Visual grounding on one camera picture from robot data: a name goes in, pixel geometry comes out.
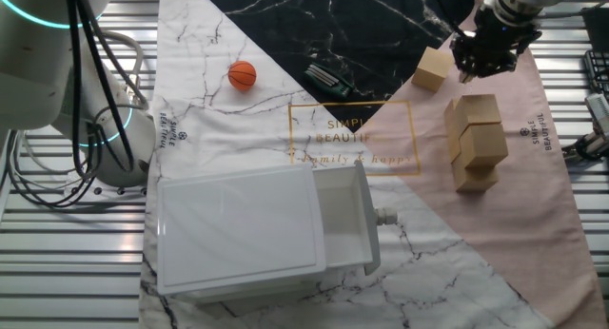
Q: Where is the white plastic drawer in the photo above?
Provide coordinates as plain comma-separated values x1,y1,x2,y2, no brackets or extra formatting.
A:
311,161,399,277

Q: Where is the white cable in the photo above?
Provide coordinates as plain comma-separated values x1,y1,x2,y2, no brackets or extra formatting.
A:
3,127,96,206

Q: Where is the gray robot cable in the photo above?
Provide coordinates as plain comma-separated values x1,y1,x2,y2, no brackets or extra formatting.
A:
99,31,149,110

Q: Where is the green holder with silver bits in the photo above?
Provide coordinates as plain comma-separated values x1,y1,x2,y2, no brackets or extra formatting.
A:
303,62,356,101

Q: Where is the white plastic drawer cabinet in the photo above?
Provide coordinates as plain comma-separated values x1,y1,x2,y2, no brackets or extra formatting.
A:
155,163,329,304

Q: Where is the small gray clamped device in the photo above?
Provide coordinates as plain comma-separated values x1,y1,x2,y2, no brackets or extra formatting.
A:
562,93,609,162

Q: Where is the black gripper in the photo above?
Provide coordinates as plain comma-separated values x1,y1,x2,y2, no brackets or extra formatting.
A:
449,8,543,86

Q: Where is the marble pink black cloth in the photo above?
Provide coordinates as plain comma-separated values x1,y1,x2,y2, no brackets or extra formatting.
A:
137,0,609,329

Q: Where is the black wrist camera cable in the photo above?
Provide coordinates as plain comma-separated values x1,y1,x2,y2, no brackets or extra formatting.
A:
434,0,477,39

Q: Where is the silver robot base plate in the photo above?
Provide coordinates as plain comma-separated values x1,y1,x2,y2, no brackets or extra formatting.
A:
64,166,149,198

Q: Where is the black keyboard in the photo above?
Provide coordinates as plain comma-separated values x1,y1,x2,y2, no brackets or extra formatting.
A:
583,49,609,97

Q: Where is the small orange basketball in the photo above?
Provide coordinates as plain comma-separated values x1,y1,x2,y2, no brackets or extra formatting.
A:
227,60,258,92

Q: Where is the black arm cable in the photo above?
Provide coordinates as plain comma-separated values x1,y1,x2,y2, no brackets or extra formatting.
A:
7,0,137,209

